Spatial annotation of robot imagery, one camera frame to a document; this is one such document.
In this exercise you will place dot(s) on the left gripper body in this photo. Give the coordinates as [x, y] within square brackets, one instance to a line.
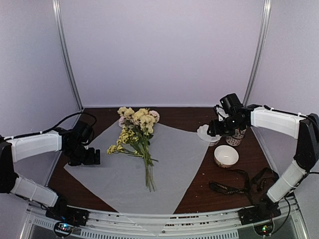
[80, 156]

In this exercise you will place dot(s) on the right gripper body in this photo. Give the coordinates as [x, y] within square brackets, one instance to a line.
[227, 129]

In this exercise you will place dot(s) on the white wrapping paper sheet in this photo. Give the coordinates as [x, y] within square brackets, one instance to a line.
[119, 180]

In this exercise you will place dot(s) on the yellow fake flower bunch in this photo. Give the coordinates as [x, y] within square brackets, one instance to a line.
[133, 142]

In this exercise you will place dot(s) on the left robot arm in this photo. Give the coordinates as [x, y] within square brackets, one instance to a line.
[19, 147]

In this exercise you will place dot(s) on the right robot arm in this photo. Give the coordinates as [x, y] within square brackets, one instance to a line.
[305, 129]

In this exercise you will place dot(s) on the patterned mug yellow inside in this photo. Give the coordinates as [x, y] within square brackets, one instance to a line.
[236, 139]

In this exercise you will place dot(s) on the scalloped white dish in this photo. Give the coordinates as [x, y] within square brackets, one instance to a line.
[202, 134]

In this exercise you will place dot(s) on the round white bowl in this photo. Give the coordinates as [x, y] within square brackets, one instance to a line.
[225, 156]

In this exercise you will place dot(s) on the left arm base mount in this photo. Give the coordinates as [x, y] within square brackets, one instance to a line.
[68, 218]

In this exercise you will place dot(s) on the right aluminium frame post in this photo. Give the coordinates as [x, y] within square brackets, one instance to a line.
[264, 26]

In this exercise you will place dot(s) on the aluminium frame post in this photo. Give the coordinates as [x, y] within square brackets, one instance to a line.
[65, 53]
[264, 26]

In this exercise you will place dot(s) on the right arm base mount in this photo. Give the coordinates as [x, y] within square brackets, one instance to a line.
[261, 218]

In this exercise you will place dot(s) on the front aluminium rail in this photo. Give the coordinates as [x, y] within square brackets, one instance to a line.
[226, 224]

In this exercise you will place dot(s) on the left aluminium frame post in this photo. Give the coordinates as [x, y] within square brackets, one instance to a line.
[65, 53]

